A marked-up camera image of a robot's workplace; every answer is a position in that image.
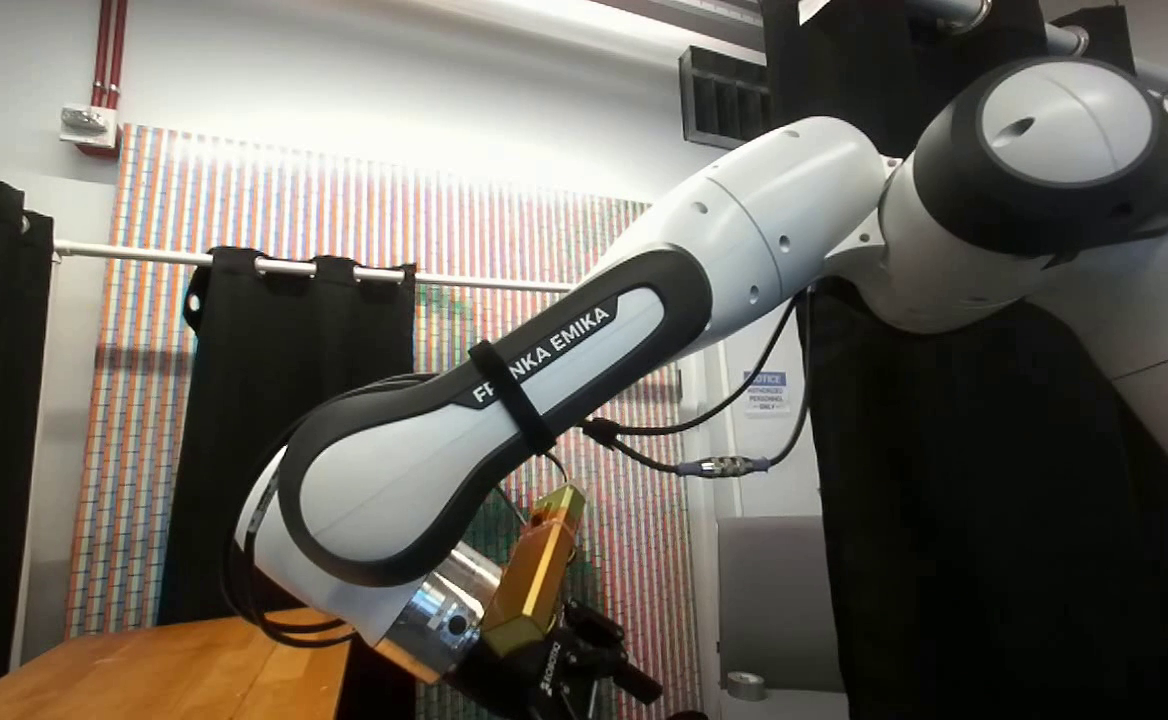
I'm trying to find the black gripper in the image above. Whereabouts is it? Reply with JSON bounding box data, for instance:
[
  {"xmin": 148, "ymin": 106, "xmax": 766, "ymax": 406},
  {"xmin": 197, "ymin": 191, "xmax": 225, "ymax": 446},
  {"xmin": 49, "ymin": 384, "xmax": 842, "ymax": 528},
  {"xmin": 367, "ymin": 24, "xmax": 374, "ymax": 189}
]
[{"xmin": 442, "ymin": 599, "xmax": 668, "ymax": 720}]

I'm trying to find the wide black curtain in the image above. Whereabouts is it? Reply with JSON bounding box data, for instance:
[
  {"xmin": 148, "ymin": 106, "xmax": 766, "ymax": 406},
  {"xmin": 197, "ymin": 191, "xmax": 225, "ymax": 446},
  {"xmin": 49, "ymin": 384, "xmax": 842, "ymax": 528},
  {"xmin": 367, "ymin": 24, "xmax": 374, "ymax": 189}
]
[{"xmin": 796, "ymin": 275, "xmax": 1168, "ymax": 720}]

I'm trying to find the narrow black curtain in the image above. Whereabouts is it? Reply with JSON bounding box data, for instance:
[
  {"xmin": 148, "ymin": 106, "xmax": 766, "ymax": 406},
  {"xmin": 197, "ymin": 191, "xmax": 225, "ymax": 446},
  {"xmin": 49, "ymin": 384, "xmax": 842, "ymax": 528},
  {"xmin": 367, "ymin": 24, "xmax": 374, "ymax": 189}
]
[{"xmin": 155, "ymin": 244, "xmax": 423, "ymax": 633}]

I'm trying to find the multicoloured striped backdrop panel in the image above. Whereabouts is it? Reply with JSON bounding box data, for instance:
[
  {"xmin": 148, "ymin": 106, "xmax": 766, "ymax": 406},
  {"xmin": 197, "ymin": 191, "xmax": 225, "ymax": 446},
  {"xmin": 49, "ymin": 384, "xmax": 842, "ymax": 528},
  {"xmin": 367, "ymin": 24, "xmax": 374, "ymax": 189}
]
[{"xmin": 60, "ymin": 121, "xmax": 695, "ymax": 720}]

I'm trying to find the yellow-green wrist camera block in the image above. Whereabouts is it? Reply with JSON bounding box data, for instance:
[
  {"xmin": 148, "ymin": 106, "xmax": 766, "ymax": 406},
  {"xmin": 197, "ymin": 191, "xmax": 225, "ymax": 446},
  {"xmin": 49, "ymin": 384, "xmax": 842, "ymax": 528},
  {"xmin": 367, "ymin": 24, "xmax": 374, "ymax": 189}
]
[{"xmin": 481, "ymin": 479, "xmax": 591, "ymax": 659}]

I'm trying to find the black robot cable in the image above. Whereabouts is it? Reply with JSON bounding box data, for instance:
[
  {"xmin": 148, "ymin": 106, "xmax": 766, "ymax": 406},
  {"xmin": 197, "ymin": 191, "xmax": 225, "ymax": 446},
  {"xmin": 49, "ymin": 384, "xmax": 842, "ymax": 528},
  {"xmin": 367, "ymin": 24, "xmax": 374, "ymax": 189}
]
[{"xmin": 581, "ymin": 293, "xmax": 814, "ymax": 486}]

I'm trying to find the black cable strap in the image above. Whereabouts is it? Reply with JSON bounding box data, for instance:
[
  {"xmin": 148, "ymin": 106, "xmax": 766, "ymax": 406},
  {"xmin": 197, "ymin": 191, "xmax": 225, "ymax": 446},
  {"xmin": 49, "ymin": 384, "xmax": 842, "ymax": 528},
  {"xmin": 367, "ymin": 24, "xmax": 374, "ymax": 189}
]
[{"xmin": 464, "ymin": 336, "xmax": 556, "ymax": 460}]

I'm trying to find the small white wall sign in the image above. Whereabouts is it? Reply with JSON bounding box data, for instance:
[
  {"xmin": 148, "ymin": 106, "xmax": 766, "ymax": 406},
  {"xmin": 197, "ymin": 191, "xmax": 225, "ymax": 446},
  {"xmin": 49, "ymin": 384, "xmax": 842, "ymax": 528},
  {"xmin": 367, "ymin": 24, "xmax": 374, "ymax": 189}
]
[{"xmin": 738, "ymin": 369, "xmax": 796, "ymax": 413}]

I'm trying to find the wooden table with black frame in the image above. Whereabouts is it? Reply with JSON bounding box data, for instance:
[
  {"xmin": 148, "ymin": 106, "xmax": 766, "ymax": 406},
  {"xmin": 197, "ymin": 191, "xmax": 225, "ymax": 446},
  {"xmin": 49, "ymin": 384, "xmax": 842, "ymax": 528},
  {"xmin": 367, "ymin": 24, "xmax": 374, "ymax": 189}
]
[{"xmin": 0, "ymin": 603, "xmax": 364, "ymax": 720}]

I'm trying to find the white wall alarm box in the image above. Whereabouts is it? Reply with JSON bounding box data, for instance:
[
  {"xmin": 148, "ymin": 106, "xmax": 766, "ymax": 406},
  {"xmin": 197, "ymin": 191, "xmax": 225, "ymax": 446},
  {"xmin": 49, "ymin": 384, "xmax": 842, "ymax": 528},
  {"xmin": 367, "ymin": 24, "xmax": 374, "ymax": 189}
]
[{"xmin": 51, "ymin": 100, "xmax": 124, "ymax": 153}]

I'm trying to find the red wall pipe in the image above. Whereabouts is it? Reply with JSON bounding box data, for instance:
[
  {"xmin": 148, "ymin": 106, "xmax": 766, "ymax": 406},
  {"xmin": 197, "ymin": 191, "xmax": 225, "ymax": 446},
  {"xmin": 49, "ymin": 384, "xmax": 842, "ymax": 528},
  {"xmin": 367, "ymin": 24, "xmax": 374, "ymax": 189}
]
[{"xmin": 87, "ymin": 0, "xmax": 132, "ymax": 111}]

